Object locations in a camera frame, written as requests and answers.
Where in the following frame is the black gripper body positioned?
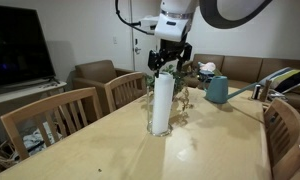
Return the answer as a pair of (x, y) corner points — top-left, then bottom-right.
(159, 39), (188, 59)

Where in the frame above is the white paper towel roll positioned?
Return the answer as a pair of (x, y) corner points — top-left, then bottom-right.
(151, 71), (175, 135)

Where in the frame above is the pink white clothes pile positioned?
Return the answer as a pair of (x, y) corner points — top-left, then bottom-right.
(196, 61), (223, 83)

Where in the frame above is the green plant terracotta pot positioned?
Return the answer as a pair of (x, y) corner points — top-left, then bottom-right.
(143, 64), (194, 111)

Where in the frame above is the teal watering can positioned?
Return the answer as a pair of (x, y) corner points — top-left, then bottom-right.
(202, 75), (259, 104)

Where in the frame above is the brown leather sofa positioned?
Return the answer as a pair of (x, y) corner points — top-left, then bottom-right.
(176, 53), (300, 124)

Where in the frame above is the brown leather armchair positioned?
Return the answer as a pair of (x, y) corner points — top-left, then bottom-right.
(72, 59), (144, 116)

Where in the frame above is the black metal can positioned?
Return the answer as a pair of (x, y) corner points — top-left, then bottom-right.
(251, 83), (262, 100)

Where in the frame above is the striped cushion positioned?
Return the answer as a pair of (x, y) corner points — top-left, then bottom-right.
(258, 66), (300, 95)

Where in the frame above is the white television console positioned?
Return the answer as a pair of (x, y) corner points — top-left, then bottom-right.
(0, 80), (68, 111)

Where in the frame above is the black flat screen television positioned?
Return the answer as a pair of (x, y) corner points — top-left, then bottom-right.
(0, 3), (57, 89)

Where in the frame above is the white black patterned cloth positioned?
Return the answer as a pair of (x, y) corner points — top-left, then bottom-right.
(21, 121), (63, 158)

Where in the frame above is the wicker basket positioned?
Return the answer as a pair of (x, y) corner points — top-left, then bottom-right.
(0, 139), (21, 170)

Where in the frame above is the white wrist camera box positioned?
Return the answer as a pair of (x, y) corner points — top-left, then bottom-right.
(139, 13), (191, 43)

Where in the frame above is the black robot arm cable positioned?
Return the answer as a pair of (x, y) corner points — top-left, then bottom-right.
(114, 0), (156, 36)

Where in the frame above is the wooden upright post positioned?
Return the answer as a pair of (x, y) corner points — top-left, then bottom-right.
(259, 79), (273, 103)

